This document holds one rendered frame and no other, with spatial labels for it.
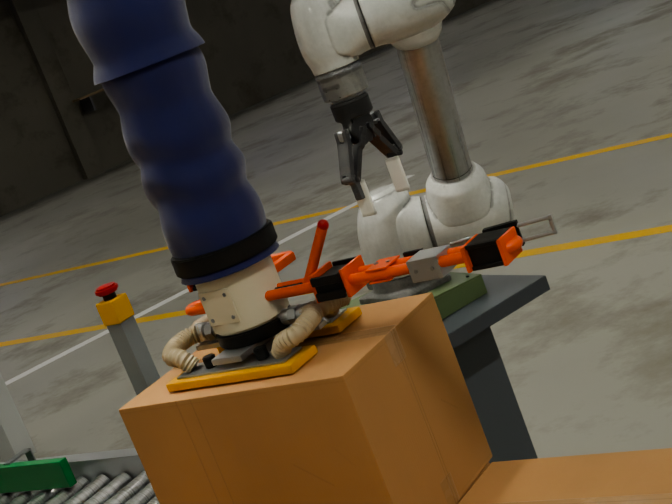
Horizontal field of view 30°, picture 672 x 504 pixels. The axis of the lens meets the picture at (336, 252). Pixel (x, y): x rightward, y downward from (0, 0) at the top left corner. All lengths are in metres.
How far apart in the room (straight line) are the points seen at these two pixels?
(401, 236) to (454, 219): 0.14
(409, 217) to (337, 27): 0.93
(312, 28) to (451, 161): 0.86
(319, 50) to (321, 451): 0.77
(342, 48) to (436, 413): 0.80
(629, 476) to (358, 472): 0.53
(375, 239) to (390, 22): 0.96
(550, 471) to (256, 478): 0.60
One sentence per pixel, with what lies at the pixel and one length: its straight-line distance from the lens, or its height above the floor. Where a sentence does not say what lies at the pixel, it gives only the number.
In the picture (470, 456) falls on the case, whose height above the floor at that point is 0.59.
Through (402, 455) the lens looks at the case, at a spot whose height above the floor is 0.73.
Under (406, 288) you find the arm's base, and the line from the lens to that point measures 3.16.
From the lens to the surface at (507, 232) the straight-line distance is 2.29.
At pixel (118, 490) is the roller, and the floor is 0.53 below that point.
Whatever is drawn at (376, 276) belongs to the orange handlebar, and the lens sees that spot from 2.42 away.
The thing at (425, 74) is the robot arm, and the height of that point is 1.35.
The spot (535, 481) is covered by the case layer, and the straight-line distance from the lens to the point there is 2.64.
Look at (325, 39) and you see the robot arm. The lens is 2.29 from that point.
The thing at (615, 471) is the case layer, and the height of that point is 0.54.
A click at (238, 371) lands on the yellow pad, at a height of 0.97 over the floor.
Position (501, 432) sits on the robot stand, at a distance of 3.30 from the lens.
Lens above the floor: 1.66
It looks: 12 degrees down
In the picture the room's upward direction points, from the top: 21 degrees counter-clockwise
